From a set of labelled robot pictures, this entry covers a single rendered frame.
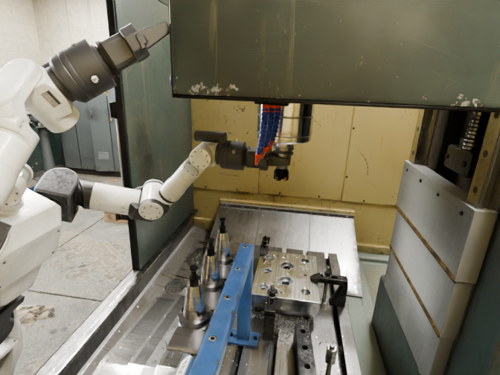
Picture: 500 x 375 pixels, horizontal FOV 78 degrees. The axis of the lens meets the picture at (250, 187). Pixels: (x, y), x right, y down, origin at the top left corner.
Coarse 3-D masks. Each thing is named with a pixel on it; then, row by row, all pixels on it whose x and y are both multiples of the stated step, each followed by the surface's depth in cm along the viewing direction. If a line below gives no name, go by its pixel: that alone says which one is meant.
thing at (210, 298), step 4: (204, 292) 67; (208, 292) 67; (212, 292) 67; (216, 292) 67; (204, 296) 66; (208, 296) 66; (212, 296) 66; (216, 296) 66; (208, 300) 65; (212, 300) 65; (216, 300) 65; (208, 304) 63; (212, 304) 63; (216, 304) 63; (212, 308) 62
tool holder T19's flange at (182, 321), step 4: (208, 308) 61; (208, 312) 60; (180, 316) 59; (204, 316) 59; (208, 316) 60; (180, 320) 58; (184, 320) 58; (188, 320) 58; (200, 320) 58; (204, 320) 58; (208, 320) 61; (180, 324) 59; (184, 324) 57; (188, 324) 57; (192, 324) 57; (196, 324) 57; (200, 324) 57; (204, 324) 58; (192, 328) 57; (196, 328) 58; (200, 328) 58; (204, 328) 58
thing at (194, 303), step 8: (192, 288) 56; (200, 288) 57; (192, 296) 57; (200, 296) 57; (192, 304) 57; (200, 304) 58; (184, 312) 58; (192, 312) 57; (200, 312) 58; (192, 320) 58
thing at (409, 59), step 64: (192, 0) 53; (256, 0) 51; (320, 0) 50; (384, 0) 48; (448, 0) 47; (192, 64) 56; (256, 64) 54; (320, 64) 53; (384, 64) 51; (448, 64) 50
